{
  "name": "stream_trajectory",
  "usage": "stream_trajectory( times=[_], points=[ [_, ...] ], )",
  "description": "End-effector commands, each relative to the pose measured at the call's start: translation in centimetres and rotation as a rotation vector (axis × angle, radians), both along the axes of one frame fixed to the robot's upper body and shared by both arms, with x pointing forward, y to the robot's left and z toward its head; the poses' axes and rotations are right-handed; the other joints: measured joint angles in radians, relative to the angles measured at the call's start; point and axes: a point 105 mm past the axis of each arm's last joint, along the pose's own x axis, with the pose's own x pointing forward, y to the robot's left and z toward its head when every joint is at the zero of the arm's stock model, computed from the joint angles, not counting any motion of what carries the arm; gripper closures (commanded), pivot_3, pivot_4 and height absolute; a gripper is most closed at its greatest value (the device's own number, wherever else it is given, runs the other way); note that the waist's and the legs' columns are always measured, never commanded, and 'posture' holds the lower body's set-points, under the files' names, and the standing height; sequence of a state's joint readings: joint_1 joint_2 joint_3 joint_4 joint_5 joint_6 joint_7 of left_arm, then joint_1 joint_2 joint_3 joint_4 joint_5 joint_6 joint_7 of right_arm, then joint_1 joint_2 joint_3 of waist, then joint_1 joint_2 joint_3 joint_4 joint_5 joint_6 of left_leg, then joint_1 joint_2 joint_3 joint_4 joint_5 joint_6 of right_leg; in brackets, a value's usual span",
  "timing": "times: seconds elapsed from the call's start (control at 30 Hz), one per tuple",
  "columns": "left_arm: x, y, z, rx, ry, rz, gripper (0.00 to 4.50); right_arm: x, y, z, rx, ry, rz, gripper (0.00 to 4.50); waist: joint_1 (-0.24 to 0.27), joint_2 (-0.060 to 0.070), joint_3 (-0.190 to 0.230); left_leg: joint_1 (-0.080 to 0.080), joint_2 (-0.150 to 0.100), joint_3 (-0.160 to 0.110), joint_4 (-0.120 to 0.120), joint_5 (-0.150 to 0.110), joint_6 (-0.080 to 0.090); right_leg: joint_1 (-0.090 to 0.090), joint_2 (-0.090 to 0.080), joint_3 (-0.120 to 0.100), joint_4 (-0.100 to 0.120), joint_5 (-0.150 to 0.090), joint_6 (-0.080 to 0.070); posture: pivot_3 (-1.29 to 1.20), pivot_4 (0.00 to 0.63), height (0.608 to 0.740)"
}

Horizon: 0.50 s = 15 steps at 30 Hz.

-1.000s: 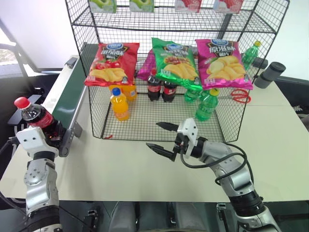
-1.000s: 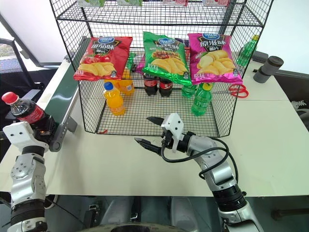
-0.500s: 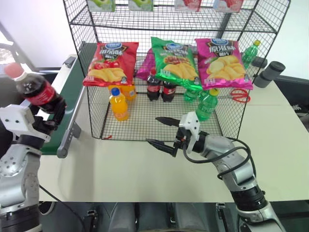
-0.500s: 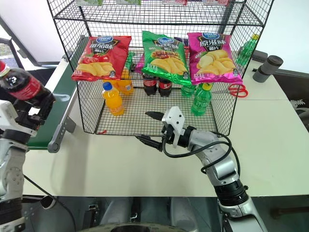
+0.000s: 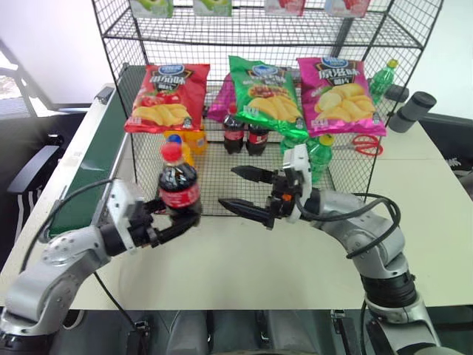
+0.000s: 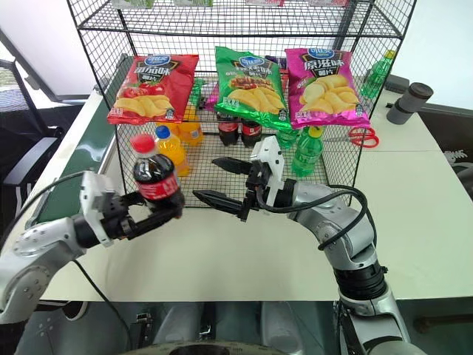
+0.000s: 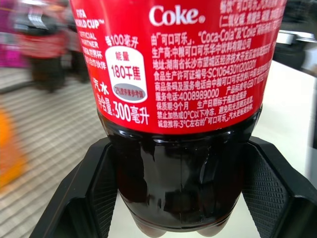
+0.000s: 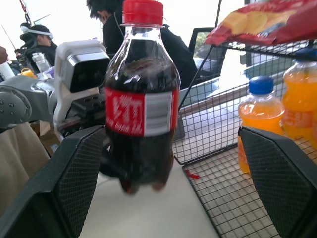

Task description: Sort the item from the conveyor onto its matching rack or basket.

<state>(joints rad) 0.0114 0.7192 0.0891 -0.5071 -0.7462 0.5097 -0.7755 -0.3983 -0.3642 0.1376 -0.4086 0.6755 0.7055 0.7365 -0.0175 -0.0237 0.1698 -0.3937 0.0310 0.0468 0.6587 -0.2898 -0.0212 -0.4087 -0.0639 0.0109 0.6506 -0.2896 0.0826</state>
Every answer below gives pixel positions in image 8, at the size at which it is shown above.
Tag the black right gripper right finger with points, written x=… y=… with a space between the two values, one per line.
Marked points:
x=280 y=178

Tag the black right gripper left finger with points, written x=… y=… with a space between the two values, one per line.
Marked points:
x=44 y=188

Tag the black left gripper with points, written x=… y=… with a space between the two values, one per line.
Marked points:
x=84 y=109

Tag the cola bottle with red cap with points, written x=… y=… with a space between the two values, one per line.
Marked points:
x=141 y=74

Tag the bystander bare hand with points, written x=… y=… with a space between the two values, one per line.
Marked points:
x=3 y=54

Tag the beige cloth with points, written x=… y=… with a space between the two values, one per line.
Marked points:
x=17 y=161

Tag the brown cardboard box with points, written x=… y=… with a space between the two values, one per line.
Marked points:
x=50 y=140

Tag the small orange soda bottle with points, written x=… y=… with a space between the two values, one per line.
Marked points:
x=260 y=111

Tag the large orange soda bottle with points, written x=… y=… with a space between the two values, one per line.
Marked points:
x=301 y=99

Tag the small red plastic scrap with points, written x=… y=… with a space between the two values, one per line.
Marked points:
x=192 y=174

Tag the yellow bottle cap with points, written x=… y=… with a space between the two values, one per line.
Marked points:
x=27 y=72

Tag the clear plastic water bottle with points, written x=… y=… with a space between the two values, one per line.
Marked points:
x=40 y=62

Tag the person in black jacket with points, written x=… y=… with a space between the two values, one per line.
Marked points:
x=173 y=54

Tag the person with white headset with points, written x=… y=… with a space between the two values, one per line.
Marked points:
x=39 y=39

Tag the red potato chips bag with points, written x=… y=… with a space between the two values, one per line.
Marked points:
x=260 y=22

